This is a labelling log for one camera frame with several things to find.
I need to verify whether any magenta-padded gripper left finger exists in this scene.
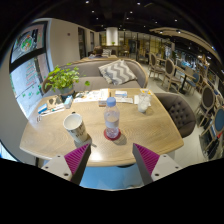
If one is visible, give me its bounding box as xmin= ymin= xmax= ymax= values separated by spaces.
xmin=41 ymin=143 xmax=92 ymax=186

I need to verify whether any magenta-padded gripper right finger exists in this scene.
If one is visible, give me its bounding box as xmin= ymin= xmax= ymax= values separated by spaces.
xmin=131 ymin=142 xmax=183 ymax=186

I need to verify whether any clear blue-capped water bottle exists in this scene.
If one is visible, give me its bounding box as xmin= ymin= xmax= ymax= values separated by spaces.
xmin=103 ymin=96 xmax=121 ymax=140

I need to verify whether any white printed paper cup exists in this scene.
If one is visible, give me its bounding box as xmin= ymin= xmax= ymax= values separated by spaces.
xmin=62 ymin=112 xmax=89 ymax=144

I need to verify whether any clear plastic cup with straw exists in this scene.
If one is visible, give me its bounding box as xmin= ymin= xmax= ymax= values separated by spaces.
xmin=137 ymin=88 xmax=153 ymax=114

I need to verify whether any dark grey tufted armchair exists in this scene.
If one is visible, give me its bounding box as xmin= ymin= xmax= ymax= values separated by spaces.
xmin=154 ymin=92 xmax=197 ymax=139

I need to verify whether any light blue tissue pack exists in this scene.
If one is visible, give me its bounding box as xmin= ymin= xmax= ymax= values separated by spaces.
xmin=63 ymin=95 xmax=74 ymax=109

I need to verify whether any white paper napkin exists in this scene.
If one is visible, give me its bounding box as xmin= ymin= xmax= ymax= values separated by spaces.
xmin=133 ymin=94 xmax=152 ymax=108

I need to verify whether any small wooden stand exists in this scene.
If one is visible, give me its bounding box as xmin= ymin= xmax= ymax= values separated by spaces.
xmin=46 ymin=94 xmax=64 ymax=109

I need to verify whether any printed white paper sheet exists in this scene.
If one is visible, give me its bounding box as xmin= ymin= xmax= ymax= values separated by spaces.
xmin=73 ymin=89 xmax=101 ymax=104

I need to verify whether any small yellow card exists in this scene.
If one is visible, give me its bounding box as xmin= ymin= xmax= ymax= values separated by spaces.
xmin=139 ymin=88 xmax=154 ymax=96

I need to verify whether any small blue white box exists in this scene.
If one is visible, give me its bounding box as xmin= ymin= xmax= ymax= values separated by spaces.
xmin=114 ymin=90 xmax=129 ymax=99

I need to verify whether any green potted plant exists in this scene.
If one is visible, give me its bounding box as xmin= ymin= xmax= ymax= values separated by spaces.
xmin=44 ymin=63 xmax=91 ymax=99

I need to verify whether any grey white chevron pillow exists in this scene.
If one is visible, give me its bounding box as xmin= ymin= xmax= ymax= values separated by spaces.
xmin=98 ymin=59 xmax=138 ymax=86

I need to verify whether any grey wood-framed sofa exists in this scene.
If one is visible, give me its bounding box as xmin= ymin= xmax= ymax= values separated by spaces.
xmin=41 ymin=58 xmax=149 ymax=94

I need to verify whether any group of dining chairs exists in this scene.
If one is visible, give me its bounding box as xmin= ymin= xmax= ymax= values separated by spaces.
xmin=146 ymin=51 xmax=224 ymax=161

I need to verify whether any person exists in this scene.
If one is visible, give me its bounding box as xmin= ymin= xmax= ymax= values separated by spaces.
xmin=89 ymin=45 xmax=105 ymax=59

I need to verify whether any colourful framed window poster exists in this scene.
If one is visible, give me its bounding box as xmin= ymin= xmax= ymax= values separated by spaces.
xmin=9 ymin=22 xmax=46 ymax=63

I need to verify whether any group of ceiling lights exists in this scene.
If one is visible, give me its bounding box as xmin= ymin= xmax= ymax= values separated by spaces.
xmin=83 ymin=0 xmax=218 ymax=54

